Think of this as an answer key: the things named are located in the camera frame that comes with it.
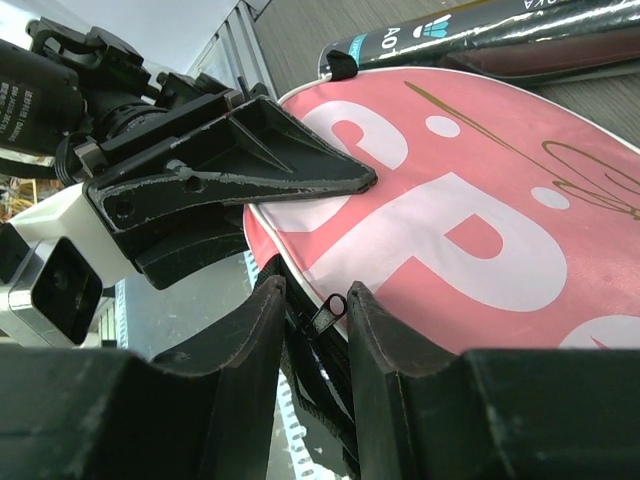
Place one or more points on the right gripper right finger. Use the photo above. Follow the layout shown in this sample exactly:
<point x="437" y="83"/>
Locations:
<point x="424" y="413"/>

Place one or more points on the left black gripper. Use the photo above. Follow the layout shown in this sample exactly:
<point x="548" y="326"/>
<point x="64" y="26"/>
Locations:
<point x="158" y="168"/>

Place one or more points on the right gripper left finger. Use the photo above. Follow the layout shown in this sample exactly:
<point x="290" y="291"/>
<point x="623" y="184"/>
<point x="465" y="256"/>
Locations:
<point x="204" y="409"/>

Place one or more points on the pink racket bag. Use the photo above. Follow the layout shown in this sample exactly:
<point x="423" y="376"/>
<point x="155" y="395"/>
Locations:
<point x="499" y="219"/>

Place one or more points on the black shuttlecock tube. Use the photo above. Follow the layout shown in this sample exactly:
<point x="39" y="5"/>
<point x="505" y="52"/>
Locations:
<point x="525" y="43"/>

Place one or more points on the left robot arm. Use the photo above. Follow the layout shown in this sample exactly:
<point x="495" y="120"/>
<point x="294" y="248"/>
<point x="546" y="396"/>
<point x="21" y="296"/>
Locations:
<point x="47" y="95"/>

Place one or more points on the white cable duct strip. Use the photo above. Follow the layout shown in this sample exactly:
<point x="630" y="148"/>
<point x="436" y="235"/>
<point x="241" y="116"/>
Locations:
<point x="303" y="465"/>

